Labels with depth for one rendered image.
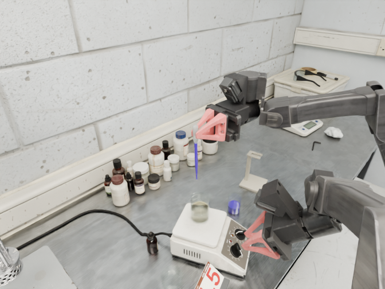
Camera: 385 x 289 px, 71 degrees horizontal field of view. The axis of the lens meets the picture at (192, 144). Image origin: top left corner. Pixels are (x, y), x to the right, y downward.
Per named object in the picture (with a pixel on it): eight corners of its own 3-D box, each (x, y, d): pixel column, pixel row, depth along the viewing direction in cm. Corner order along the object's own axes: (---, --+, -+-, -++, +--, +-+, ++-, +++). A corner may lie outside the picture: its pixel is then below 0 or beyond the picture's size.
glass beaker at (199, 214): (193, 228, 70) (193, 205, 65) (187, 214, 74) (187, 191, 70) (215, 222, 71) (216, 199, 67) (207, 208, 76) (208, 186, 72)
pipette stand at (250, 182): (267, 181, 99) (272, 152, 92) (260, 194, 93) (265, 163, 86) (247, 174, 102) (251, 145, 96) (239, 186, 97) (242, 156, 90)
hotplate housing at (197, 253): (252, 239, 77) (255, 219, 73) (244, 280, 66) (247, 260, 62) (180, 219, 83) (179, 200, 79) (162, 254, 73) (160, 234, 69)
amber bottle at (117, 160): (118, 180, 99) (113, 156, 94) (129, 182, 99) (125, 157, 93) (112, 188, 96) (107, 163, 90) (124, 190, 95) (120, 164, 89)
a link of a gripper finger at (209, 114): (206, 127, 56) (236, 114, 61) (184, 116, 60) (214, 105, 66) (206, 155, 59) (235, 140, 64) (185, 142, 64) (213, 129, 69)
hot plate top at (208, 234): (227, 214, 75) (227, 211, 74) (216, 249, 65) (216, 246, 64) (187, 203, 78) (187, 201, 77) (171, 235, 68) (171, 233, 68)
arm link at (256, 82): (235, 78, 62) (289, 81, 60) (239, 68, 69) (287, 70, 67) (232, 124, 68) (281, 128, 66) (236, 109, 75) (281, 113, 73)
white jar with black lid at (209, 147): (205, 156, 113) (205, 141, 109) (199, 148, 118) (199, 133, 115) (220, 152, 115) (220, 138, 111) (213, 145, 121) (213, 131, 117)
